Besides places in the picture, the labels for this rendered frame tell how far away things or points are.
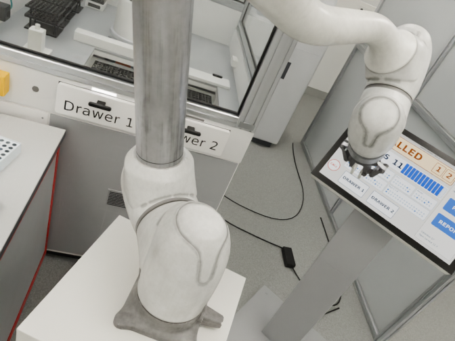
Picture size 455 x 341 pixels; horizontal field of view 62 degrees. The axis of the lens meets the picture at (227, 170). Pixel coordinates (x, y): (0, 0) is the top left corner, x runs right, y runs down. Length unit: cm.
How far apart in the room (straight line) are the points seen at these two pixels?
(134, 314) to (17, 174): 60
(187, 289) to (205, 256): 8
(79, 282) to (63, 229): 93
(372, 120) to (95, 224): 131
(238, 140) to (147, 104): 77
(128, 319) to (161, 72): 50
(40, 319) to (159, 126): 44
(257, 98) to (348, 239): 62
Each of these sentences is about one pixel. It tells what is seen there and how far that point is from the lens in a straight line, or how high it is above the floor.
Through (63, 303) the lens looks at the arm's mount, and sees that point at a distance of 89.
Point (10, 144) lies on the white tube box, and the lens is 131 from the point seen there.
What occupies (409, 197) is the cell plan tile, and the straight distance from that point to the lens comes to 135.
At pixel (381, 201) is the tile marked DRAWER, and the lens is 133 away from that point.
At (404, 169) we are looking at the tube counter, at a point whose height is 111.
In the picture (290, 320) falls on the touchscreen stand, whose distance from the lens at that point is 185.
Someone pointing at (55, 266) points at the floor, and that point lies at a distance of 199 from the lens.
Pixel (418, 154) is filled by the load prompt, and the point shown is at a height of 116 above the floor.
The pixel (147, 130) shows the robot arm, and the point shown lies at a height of 119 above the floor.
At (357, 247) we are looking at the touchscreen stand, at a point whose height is 76.
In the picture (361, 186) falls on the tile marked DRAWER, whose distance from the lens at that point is 133.
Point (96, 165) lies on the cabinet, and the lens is 155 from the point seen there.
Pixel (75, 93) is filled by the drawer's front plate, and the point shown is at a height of 91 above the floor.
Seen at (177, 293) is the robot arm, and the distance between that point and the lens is 75.
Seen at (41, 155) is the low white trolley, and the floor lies 76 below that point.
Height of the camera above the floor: 159
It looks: 34 degrees down
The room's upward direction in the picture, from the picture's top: 25 degrees clockwise
